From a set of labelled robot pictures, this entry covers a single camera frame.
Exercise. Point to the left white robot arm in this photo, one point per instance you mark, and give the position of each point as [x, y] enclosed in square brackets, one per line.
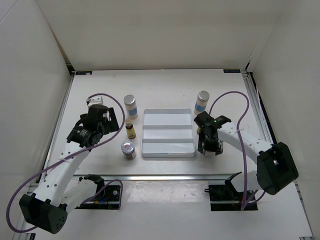
[50, 203]

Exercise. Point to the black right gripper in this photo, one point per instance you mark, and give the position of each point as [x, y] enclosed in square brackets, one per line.
[218, 148]

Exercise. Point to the aluminium table edge rail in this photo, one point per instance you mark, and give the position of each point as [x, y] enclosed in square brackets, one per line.
[166, 177]

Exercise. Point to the blue-label salt shaker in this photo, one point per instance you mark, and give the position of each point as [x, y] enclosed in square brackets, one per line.
[131, 106]
[201, 102]

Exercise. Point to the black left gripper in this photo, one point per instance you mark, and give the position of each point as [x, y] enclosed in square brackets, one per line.
[112, 125]

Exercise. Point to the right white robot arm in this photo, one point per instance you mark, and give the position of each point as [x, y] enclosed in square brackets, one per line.
[275, 167]

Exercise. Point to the right blue-label salt shaker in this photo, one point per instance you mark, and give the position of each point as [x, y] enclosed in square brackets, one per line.
[201, 102]

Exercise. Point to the left yellow-label sauce bottle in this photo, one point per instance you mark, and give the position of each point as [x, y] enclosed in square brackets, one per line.
[131, 133]

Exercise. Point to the white-lid spice jar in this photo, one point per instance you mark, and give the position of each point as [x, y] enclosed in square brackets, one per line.
[209, 153]
[128, 149]

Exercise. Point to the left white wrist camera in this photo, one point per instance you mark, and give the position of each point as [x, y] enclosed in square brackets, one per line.
[95, 100]

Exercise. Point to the left blue-label salt shaker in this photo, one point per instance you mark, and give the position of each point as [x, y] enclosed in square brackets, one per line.
[131, 106]

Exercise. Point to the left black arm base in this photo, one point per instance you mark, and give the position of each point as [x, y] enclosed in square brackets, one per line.
[108, 196]

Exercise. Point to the white divided tray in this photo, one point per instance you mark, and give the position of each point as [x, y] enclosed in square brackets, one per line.
[168, 133]

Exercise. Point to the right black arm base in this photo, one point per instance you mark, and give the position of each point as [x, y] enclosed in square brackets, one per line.
[222, 195]

